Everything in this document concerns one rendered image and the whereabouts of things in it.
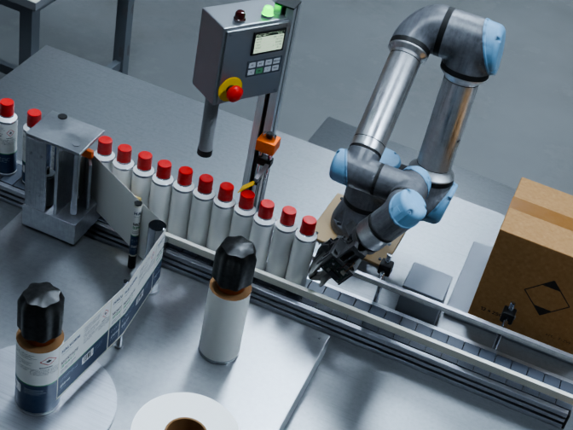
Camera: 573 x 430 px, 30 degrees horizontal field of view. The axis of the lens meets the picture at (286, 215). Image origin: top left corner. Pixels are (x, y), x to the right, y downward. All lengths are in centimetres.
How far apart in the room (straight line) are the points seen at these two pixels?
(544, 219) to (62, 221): 111
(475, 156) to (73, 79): 215
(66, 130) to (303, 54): 287
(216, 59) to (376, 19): 344
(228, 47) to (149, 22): 301
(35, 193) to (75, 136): 18
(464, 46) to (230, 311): 80
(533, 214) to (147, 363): 95
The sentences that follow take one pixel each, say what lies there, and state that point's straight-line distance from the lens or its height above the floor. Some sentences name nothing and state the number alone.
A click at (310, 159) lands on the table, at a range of 302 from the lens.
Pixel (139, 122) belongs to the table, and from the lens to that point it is 305.
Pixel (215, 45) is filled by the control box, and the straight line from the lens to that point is 227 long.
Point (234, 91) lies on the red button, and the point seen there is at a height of 134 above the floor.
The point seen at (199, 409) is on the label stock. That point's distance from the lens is 202.
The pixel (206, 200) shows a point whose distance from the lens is 246.
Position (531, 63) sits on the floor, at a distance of 566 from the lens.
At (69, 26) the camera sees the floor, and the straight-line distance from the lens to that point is 515.
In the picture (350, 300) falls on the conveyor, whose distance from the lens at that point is 252.
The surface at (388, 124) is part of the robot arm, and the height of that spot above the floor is 128.
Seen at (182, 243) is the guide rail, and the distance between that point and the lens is 253.
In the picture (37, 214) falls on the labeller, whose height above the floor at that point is 93.
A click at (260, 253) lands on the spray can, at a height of 96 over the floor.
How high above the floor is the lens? 255
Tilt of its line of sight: 38 degrees down
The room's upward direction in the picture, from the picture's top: 12 degrees clockwise
